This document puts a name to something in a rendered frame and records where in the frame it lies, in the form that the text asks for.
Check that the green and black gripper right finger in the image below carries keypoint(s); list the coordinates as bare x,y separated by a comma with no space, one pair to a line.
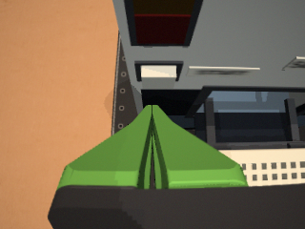
182,160

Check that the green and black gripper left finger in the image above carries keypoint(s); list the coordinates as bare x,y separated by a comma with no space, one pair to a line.
123,159

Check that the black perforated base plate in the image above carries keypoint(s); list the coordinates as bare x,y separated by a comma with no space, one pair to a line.
123,107

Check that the cream perforated plate with square holes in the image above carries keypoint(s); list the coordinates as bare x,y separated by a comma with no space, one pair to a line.
270,167

